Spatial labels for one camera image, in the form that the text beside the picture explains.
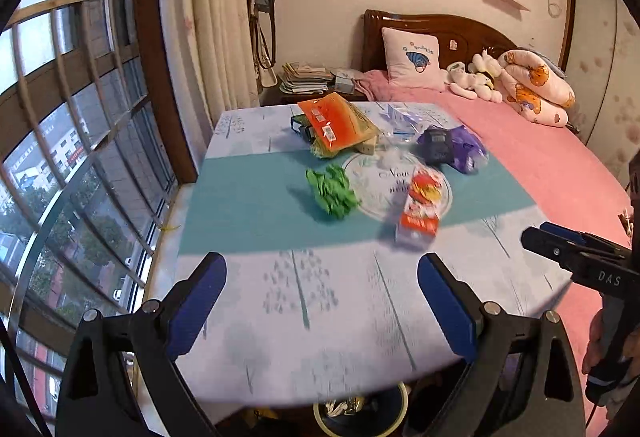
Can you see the small beige box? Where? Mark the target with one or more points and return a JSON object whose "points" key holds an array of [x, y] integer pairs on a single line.
{"points": [[366, 147]]}

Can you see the round trash bin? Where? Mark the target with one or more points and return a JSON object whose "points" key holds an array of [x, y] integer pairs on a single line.
{"points": [[390, 417]]}

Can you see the orange patterned bolster pillow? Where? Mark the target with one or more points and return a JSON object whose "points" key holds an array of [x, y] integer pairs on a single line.
{"points": [[535, 87]]}

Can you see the pink embroidered pillow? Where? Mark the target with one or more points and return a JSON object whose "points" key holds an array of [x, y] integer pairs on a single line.
{"points": [[412, 59]]}

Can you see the clear plastic wrapper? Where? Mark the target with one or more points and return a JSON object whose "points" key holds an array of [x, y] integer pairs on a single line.
{"points": [[395, 149]]}

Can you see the red and white snack packet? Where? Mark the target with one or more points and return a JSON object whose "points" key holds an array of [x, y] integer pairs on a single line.
{"points": [[422, 207]]}

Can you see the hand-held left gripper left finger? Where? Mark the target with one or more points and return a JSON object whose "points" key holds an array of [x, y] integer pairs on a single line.
{"points": [[200, 302]]}

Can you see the dark green and yellow carton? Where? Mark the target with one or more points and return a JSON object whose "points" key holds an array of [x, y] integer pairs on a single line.
{"points": [[301, 127]]}

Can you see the white hanging bag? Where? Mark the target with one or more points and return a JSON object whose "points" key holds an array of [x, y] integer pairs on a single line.
{"points": [[267, 79]]}

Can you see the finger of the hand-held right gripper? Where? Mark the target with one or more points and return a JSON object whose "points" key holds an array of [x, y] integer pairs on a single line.
{"points": [[565, 229], [550, 247]]}

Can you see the blue and white carton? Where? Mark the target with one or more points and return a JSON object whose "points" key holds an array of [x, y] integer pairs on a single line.
{"points": [[400, 114]]}

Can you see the window with metal bars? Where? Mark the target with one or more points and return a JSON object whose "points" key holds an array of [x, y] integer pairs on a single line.
{"points": [[75, 142]]}

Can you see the stack of books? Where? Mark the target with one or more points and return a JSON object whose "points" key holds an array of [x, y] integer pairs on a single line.
{"points": [[305, 77]]}

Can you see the dark wooden nightstand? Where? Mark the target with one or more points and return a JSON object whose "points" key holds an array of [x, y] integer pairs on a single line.
{"points": [[272, 98]]}

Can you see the wooden bed headboard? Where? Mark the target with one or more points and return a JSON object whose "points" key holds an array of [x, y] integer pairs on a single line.
{"points": [[460, 29]]}

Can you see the grey plastic box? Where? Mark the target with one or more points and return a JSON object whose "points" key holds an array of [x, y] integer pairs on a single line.
{"points": [[344, 81]]}

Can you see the crumpled green wrapper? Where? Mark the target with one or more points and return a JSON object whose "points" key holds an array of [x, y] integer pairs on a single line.
{"points": [[332, 192]]}

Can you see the pink bed sheet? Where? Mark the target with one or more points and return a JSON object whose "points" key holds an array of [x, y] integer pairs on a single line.
{"points": [[540, 167]]}

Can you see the purple snack packet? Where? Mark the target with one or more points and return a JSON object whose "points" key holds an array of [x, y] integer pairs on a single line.
{"points": [[450, 147]]}

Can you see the folded pink blanket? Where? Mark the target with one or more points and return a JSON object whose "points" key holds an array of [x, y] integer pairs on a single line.
{"points": [[375, 84]]}

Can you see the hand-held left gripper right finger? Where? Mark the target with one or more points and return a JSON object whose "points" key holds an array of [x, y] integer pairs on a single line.
{"points": [[450, 307]]}

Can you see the floral wardrobe door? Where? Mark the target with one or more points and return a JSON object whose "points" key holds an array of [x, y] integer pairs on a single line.
{"points": [[600, 67]]}

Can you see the person's right hand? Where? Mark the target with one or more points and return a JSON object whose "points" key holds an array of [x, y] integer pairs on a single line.
{"points": [[592, 347]]}

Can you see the cream curtain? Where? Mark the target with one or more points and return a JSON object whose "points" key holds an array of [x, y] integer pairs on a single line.
{"points": [[220, 17]]}

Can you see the tree print tablecloth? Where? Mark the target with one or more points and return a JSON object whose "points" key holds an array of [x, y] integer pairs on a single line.
{"points": [[300, 277]]}

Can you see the orange snack bag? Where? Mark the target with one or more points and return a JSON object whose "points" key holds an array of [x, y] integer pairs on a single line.
{"points": [[335, 119]]}

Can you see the yellow paper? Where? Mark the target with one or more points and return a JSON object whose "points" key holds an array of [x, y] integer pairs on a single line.
{"points": [[326, 151]]}

